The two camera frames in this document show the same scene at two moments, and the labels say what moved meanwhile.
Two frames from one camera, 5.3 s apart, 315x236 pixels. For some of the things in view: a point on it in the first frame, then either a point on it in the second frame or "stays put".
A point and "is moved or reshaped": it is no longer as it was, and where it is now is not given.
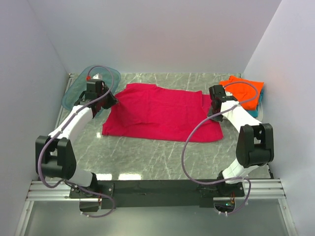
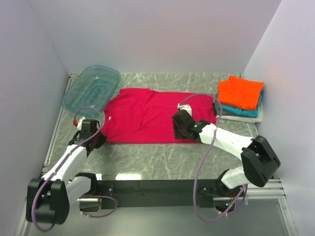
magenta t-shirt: x=163 y=113 is moved or reshaped
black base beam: x=154 y=193 stays put
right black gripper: x=219 y=118 → x=178 y=134
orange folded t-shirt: x=247 y=92 stays put
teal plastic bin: x=110 y=75 stays put
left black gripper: x=112 y=101 → x=102 y=140
